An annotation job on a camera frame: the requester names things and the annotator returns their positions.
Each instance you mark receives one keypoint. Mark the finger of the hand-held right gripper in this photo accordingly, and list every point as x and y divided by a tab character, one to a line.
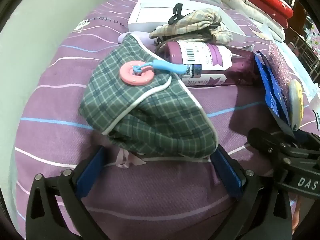
261	137

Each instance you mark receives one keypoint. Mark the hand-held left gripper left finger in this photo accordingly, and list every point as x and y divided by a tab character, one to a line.
91	170

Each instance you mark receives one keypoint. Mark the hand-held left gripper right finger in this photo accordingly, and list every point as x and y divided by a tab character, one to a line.
228	172

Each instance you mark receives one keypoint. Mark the yellow packet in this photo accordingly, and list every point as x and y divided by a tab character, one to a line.
298	105

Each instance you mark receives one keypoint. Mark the blue packet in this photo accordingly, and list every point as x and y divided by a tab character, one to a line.
268	87

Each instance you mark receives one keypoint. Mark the pink glitter sponge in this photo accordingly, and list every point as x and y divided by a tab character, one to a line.
278	65

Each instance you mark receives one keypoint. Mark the green plaid cloth pouch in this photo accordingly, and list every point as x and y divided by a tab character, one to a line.
150	110

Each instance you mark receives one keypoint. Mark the beige plaid cloth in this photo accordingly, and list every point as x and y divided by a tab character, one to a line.
195	20

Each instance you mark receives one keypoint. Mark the lavender plush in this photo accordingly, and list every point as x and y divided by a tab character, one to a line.
140	35

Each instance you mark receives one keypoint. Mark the white cardboard box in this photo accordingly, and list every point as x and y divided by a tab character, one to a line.
155	12

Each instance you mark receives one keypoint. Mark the person's right forearm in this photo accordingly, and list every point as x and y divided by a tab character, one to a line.
297	215

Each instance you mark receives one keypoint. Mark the pink ribbon bow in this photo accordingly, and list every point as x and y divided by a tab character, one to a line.
122	160

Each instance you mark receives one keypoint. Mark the purple bottle with white label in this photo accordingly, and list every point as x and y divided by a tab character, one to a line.
240	65

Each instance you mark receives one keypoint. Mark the clear plastic bag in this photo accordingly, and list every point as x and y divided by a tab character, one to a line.
305	67

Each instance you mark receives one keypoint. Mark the purple striped bedsheet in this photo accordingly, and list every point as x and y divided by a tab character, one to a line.
62	92

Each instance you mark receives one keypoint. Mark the metal rack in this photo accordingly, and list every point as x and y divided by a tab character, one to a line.
306	46

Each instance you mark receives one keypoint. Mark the white quilt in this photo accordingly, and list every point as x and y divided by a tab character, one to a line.
250	7

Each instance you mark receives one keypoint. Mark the red quilt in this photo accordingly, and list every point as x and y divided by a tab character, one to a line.
272	2

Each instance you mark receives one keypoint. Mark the black ribbon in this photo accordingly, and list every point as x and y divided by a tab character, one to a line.
178	7

